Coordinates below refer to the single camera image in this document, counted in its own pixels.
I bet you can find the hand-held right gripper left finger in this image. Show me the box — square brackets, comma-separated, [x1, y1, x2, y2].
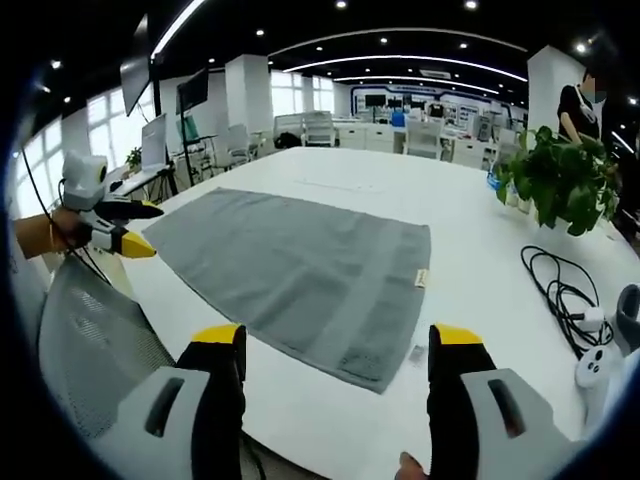
[97, 322, 248, 480]

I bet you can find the black monitor on stand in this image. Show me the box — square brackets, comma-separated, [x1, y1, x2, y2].
[175, 67, 210, 119]

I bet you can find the person's right hand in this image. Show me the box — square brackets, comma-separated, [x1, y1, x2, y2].
[398, 451, 430, 480]

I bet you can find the white handheld controller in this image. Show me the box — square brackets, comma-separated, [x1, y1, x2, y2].
[573, 283, 640, 389]

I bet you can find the grey towel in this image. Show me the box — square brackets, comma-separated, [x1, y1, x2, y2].
[141, 187, 433, 396]

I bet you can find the white standing board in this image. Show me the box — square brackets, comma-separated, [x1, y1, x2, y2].
[140, 112, 169, 172]

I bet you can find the black hanging monitor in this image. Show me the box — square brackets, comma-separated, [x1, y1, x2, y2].
[118, 13, 154, 118]

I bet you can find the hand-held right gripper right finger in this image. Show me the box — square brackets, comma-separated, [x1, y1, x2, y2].
[427, 323, 589, 480]

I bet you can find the grey mesh office chair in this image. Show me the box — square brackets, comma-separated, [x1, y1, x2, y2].
[38, 254, 177, 441]

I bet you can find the black cable with white plug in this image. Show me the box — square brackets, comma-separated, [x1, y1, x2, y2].
[520, 243, 615, 361]

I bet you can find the white table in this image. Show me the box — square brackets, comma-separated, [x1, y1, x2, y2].
[107, 146, 637, 480]

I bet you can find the green potted plant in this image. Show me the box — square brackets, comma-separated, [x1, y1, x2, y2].
[492, 125, 624, 237]

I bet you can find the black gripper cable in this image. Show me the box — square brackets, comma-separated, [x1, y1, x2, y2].
[18, 137, 114, 286]

